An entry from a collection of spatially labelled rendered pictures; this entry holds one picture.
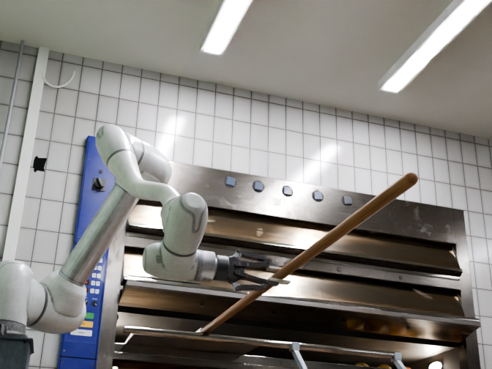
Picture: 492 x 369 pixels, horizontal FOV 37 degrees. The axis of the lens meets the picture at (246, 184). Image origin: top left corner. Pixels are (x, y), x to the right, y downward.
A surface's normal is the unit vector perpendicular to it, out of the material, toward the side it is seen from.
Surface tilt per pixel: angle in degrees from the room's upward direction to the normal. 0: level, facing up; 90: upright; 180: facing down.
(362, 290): 70
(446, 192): 90
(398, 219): 90
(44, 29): 180
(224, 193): 90
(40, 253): 90
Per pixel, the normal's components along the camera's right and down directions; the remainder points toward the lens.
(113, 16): -0.03, 0.91
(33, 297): 0.86, -0.18
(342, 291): 0.31, -0.68
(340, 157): 0.32, -0.39
